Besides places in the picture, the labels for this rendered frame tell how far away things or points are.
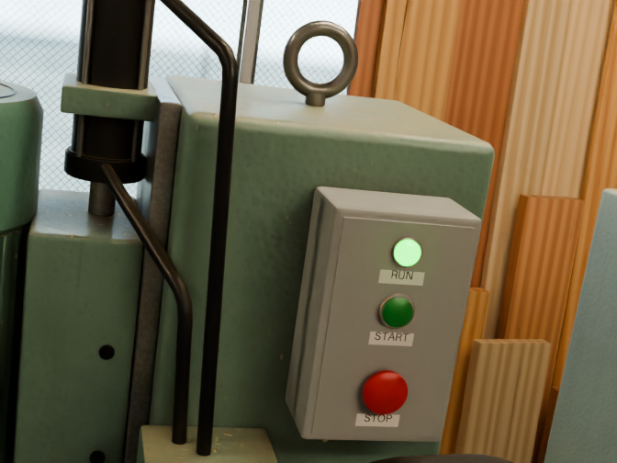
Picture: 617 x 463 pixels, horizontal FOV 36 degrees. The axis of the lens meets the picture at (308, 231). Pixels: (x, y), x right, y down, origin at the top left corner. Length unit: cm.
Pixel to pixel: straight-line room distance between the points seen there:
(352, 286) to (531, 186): 172
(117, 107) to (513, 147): 166
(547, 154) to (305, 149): 171
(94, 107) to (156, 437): 23
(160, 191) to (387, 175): 16
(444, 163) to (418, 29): 144
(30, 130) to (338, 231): 24
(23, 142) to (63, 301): 11
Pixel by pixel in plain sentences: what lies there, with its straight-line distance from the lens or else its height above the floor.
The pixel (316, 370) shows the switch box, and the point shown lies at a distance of 62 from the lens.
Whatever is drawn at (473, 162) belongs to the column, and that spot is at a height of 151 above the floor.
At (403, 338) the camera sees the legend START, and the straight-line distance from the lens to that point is 63.
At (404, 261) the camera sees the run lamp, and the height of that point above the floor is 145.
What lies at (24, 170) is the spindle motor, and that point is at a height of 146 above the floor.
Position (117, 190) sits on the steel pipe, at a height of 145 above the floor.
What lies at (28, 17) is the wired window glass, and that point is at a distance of 209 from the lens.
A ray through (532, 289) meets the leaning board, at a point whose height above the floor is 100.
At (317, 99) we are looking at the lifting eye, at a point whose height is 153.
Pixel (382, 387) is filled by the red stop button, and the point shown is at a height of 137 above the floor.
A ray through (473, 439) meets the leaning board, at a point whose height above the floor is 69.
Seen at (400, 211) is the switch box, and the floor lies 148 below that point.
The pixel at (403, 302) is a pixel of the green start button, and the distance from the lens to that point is 61.
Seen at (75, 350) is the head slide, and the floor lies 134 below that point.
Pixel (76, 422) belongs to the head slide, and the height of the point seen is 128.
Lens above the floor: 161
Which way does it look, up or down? 14 degrees down
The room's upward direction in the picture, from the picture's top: 8 degrees clockwise
